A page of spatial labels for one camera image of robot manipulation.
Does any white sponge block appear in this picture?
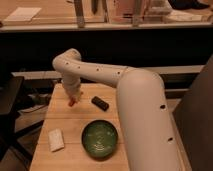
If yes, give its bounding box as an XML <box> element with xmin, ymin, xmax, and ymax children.
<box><xmin>48</xmin><ymin>129</ymin><xmax>65</xmax><ymax>152</ymax></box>

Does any black rectangular block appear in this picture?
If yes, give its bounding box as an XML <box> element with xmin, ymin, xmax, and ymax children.
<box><xmin>91</xmin><ymin>96</ymin><xmax>109</xmax><ymax>111</ymax></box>

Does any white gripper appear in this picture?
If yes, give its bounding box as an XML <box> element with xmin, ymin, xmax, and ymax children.
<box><xmin>62</xmin><ymin>79</ymin><xmax>82</xmax><ymax>100</ymax></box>

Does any white paper sheet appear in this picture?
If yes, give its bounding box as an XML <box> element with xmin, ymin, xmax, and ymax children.
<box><xmin>4</xmin><ymin>7</ymin><xmax>40</xmax><ymax>22</ymax></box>

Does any dark panel at right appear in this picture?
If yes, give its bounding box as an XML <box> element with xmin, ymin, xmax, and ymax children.
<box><xmin>173</xmin><ymin>56</ymin><xmax>213</xmax><ymax>171</ymax></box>

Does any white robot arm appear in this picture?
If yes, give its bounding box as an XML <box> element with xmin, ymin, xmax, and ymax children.
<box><xmin>52</xmin><ymin>48</ymin><xmax>181</xmax><ymax>171</ymax></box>

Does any green ceramic bowl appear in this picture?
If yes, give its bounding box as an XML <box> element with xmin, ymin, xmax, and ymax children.
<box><xmin>81</xmin><ymin>120</ymin><xmax>118</xmax><ymax>159</ymax></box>

